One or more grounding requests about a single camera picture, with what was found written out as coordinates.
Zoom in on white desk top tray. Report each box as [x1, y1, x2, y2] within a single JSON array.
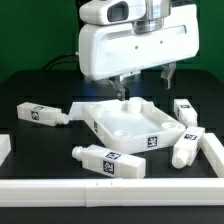
[[82, 97, 186, 154]]

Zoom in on white rail barrier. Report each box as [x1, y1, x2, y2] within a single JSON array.
[[0, 178, 224, 207], [200, 133, 224, 178]]

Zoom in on white marker plate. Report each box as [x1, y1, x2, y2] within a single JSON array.
[[69, 102, 101, 120]]

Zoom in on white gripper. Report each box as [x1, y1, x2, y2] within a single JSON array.
[[79, 23, 199, 101]]

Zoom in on white front rail barrier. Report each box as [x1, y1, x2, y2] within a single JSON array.
[[0, 178, 224, 207]]

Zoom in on white left rail block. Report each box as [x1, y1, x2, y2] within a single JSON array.
[[0, 134, 11, 166]]

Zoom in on black cables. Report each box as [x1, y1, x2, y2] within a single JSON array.
[[41, 49, 81, 72]]

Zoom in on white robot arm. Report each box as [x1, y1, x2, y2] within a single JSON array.
[[79, 0, 199, 99]]

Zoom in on white right rail barrier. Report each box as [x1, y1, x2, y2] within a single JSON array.
[[200, 133, 224, 178]]

